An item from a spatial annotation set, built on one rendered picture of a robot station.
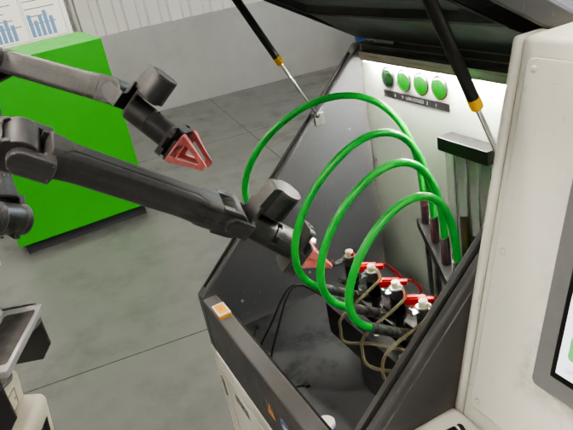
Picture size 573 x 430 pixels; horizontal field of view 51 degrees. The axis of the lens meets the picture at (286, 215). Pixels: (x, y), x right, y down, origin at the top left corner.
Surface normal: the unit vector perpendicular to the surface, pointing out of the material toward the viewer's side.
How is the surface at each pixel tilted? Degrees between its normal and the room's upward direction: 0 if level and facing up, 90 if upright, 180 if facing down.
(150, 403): 0
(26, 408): 8
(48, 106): 90
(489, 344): 76
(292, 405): 0
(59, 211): 90
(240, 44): 90
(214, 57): 90
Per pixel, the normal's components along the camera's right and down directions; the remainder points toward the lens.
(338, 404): -0.18, -0.89
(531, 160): -0.89, 0.11
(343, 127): 0.45, 0.31
